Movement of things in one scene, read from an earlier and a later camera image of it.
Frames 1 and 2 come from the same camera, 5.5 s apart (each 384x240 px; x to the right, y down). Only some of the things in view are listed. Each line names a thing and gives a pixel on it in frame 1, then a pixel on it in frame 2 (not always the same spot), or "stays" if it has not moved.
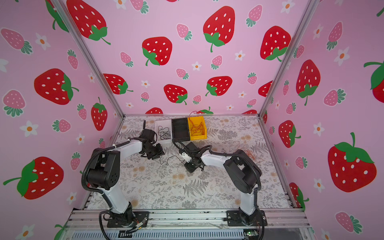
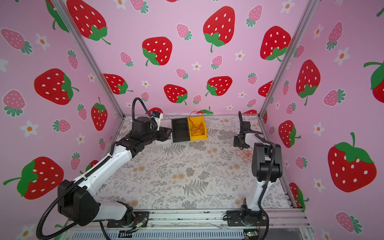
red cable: x=196 y=129 stays
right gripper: x=189 y=169 -> x=236 y=141
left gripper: x=160 y=152 -> x=162 y=133
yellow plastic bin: x=197 y=128 stays
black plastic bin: x=180 y=129 stays
